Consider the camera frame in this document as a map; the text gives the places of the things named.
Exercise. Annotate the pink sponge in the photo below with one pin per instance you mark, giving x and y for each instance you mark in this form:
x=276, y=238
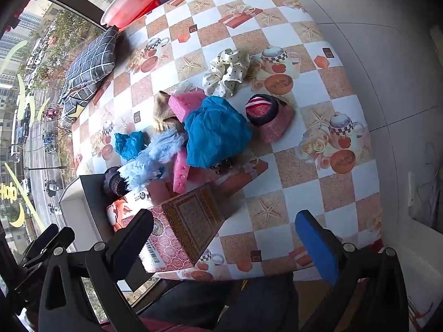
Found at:
x=185, y=105
x=180, y=173

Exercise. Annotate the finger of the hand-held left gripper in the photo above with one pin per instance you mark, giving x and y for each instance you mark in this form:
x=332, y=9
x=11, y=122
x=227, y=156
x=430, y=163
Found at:
x=60, y=240
x=46, y=237

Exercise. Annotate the checkered printed tablecloth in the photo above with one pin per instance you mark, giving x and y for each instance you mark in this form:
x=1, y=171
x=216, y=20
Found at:
x=242, y=24

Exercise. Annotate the grey checked cushion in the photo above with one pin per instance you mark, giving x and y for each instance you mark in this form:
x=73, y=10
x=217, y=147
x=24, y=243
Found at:
x=74, y=105
x=93, y=58

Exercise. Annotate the red basin with clear lid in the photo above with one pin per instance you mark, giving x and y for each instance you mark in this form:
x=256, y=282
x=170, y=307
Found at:
x=129, y=5

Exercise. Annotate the dark patterned fabric piece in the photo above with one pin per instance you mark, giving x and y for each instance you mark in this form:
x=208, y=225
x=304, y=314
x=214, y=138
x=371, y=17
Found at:
x=223, y=166

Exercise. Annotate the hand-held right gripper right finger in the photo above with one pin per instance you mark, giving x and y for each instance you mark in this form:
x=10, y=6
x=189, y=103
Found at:
x=316, y=245

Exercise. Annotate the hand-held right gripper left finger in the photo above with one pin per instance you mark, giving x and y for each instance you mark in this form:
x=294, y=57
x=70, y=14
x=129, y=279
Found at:
x=133, y=237

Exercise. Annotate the purple knit item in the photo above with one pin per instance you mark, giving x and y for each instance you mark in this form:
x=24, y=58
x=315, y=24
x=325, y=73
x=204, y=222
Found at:
x=114, y=181

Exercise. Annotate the patterned cardboard box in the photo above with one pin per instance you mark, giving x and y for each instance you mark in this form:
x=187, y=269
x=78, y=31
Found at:
x=193, y=214

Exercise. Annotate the pink knit cloth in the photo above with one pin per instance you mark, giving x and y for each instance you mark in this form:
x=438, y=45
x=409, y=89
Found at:
x=277, y=128

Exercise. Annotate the light blue fluffy duster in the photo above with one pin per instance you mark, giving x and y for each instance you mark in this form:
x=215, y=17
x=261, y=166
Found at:
x=152, y=160

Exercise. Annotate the blue cloth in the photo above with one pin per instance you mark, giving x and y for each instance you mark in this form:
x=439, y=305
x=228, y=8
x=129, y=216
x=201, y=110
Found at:
x=216, y=131

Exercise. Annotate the cream polka dot scrunchie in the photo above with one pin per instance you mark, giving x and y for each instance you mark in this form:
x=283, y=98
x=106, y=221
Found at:
x=225, y=71

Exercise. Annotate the tan plush toy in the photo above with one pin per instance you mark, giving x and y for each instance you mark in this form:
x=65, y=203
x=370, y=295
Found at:
x=162, y=112

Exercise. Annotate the small teal cloth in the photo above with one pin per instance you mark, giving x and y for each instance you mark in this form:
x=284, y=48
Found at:
x=127, y=143

